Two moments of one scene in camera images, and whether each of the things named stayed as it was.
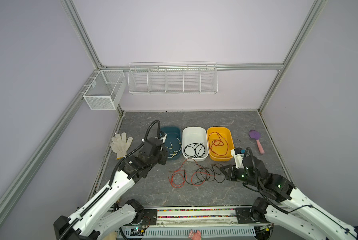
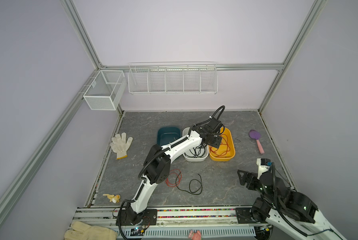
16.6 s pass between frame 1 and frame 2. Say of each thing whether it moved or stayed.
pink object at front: stayed
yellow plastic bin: stayed
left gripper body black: moved
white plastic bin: stayed
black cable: stayed
